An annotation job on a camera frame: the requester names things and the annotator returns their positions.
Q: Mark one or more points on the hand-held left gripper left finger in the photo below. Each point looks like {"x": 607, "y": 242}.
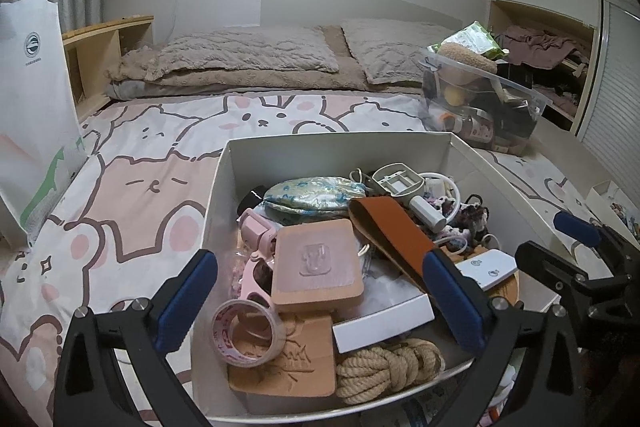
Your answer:
{"x": 185, "y": 302}

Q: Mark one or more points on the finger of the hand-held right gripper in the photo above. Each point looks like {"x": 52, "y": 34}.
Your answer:
{"x": 575, "y": 227}
{"x": 545, "y": 262}

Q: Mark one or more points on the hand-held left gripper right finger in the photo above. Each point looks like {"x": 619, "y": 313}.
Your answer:
{"x": 452, "y": 302}

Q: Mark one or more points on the clear tape roll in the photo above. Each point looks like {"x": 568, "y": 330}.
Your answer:
{"x": 227, "y": 332}

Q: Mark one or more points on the slim white box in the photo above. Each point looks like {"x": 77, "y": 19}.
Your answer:
{"x": 382, "y": 323}

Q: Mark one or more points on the white cardboard box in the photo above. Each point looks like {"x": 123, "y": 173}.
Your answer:
{"x": 225, "y": 192}

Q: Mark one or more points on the pink sunglasses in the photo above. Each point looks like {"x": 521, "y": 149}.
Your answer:
{"x": 255, "y": 279}

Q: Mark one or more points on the white cylinder device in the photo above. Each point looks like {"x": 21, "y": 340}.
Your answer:
{"x": 427, "y": 213}

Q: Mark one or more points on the pink phone holder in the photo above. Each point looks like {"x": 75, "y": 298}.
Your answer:
{"x": 257, "y": 232}

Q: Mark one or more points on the carved wooden block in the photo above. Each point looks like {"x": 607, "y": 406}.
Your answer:
{"x": 295, "y": 362}

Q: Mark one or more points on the clear plastic storage bin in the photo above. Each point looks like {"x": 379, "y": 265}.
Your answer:
{"x": 520, "y": 107}

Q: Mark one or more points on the grey plastic holder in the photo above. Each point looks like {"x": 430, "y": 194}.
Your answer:
{"x": 395, "y": 179}

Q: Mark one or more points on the wooden adhesive hook card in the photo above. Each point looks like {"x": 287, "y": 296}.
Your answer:
{"x": 317, "y": 264}

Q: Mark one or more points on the pink bunny printed bedsheet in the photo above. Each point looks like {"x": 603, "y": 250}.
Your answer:
{"x": 150, "y": 167}

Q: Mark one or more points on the white shutter door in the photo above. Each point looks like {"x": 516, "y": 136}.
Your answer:
{"x": 617, "y": 82}

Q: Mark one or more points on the black box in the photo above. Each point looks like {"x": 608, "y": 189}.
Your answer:
{"x": 515, "y": 74}

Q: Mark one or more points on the blue floral pouch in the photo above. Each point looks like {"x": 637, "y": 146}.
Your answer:
{"x": 310, "y": 196}

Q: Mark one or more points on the pile of clothes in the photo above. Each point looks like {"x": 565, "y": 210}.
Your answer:
{"x": 535, "y": 44}

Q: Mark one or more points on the brown fluffy slipper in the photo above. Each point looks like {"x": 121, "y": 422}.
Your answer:
{"x": 465, "y": 57}

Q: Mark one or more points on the green snack packet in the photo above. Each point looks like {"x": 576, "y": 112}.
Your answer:
{"x": 475, "y": 39}

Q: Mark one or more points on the brown fleece duvet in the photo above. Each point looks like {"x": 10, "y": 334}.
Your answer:
{"x": 200, "y": 84}

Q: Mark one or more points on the white tote bag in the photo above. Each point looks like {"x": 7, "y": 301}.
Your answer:
{"x": 35, "y": 107}

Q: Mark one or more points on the beige quilted pillow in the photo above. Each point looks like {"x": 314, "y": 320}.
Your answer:
{"x": 390, "y": 49}
{"x": 240, "y": 52}

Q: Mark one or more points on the wooden bedside shelf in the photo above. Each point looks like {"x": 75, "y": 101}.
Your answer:
{"x": 100, "y": 52}

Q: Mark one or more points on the white headboard panel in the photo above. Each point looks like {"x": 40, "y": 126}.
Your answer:
{"x": 350, "y": 4}

